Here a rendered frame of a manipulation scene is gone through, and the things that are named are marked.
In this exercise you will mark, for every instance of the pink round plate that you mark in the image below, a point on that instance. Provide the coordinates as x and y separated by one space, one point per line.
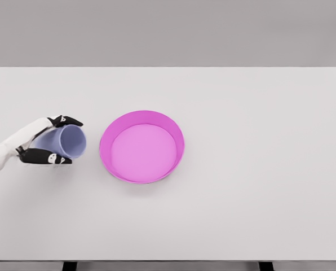
142 147

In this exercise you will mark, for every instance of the lavender plastic cup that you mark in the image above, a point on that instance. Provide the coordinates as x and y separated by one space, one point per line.
72 141

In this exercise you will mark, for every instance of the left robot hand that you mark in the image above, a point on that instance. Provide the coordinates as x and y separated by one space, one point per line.
24 135

